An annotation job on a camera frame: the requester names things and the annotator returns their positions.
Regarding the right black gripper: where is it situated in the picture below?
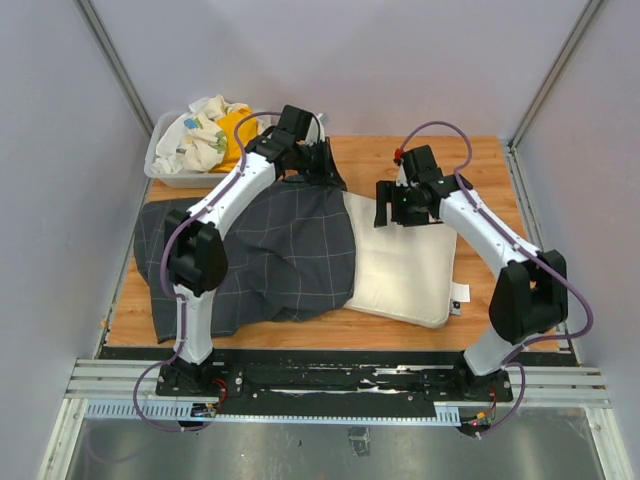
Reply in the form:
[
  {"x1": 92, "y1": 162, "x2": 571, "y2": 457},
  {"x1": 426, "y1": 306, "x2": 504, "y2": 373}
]
[{"x1": 375, "y1": 180, "x2": 429, "y2": 227}]

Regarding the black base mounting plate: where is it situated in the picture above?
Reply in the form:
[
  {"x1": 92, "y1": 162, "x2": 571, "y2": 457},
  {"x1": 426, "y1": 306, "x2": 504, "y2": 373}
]
[{"x1": 156, "y1": 349, "x2": 513, "y2": 420}]

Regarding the translucent plastic bin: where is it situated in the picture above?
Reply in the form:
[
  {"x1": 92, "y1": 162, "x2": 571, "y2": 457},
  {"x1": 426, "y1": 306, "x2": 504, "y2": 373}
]
[{"x1": 144, "y1": 96, "x2": 269, "y2": 188}]

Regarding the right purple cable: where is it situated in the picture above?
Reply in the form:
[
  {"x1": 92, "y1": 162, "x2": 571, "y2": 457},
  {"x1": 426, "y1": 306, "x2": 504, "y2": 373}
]
[{"x1": 393, "y1": 120, "x2": 595, "y2": 441}]

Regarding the grey slotted cable duct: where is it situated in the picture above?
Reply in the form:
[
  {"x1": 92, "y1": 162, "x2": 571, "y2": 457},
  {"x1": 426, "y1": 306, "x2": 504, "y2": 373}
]
[{"x1": 85, "y1": 393, "x2": 461, "y2": 426}]

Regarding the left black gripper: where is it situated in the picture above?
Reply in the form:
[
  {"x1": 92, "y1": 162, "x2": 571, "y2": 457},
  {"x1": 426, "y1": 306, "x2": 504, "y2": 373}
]
[{"x1": 294, "y1": 137, "x2": 346, "y2": 188}]

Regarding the cream white pillow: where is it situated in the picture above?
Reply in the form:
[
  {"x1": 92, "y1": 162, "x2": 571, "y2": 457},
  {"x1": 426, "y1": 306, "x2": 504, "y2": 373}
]
[{"x1": 343, "y1": 193, "x2": 471, "y2": 329}]

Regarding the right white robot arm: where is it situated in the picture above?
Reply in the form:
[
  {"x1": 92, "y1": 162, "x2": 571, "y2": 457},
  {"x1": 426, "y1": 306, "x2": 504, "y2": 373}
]
[{"x1": 374, "y1": 145, "x2": 568, "y2": 400}]

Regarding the dark grey checked pillowcase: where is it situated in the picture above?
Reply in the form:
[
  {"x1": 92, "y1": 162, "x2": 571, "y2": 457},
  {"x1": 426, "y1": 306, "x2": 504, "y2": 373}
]
[{"x1": 132, "y1": 177, "x2": 357, "y2": 345}]

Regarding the white patterned cloth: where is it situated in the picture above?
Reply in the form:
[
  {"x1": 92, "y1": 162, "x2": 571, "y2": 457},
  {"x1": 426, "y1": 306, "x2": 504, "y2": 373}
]
[{"x1": 150, "y1": 95, "x2": 251, "y2": 175}]

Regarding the yellow cloth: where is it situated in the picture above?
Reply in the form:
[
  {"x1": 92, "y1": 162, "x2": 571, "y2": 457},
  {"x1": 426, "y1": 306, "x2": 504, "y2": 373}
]
[{"x1": 209, "y1": 107, "x2": 261, "y2": 173}]

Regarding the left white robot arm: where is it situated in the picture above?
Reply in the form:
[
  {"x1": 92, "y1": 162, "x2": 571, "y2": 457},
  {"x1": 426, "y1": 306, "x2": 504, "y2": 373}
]
[{"x1": 156, "y1": 105, "x2": 329, "y2": 396}]

